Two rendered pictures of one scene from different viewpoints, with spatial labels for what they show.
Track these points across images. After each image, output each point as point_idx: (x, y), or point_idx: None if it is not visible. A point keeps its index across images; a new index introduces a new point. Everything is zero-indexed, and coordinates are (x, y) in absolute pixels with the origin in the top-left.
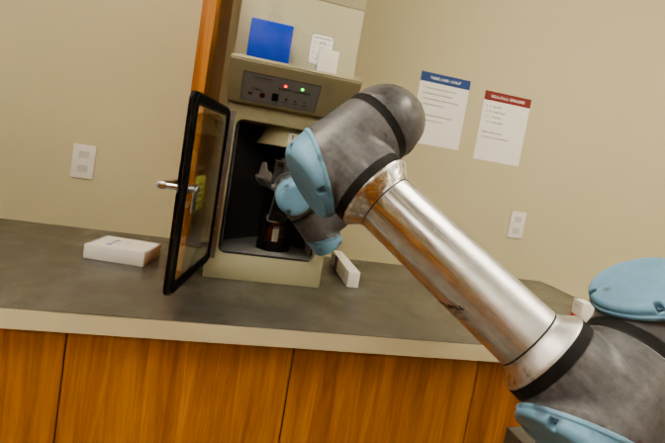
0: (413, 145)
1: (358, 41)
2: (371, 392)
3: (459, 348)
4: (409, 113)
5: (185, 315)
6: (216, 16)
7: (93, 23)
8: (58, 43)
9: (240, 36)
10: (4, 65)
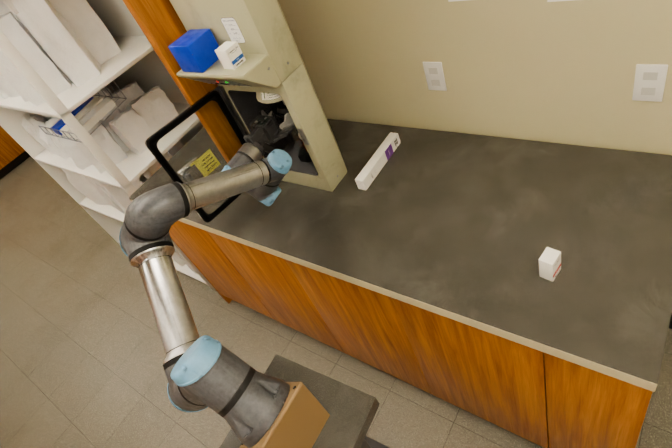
0: (157, 234)
1: (249, 14)
2: (328, 280)
3: (355, 280)
4: (135, 228)
5: (227, 226)
6: (164, 38)
7: None
8: None
9: None
10: None
